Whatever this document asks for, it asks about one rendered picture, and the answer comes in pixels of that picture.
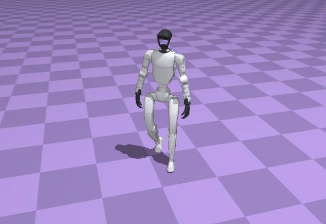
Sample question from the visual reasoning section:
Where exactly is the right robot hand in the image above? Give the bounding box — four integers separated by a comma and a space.
135, 89, 142, 108

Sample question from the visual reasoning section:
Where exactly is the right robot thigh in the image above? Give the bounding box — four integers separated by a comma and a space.
144, 92, 157, 133

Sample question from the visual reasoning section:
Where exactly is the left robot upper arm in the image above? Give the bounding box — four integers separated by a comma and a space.
174, 53, 187, 84

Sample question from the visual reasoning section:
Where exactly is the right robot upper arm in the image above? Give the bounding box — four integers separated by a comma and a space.
140, 50, 154, 77

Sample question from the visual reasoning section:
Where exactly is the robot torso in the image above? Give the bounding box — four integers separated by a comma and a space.
151, 48, 176, 102

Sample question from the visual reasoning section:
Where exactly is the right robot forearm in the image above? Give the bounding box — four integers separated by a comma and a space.
135, 70, 145, 93

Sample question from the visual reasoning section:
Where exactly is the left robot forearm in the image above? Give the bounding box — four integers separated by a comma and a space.
181, 78, 191, 103

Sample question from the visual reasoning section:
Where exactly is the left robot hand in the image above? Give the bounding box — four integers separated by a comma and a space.
181, 98, 191, 119

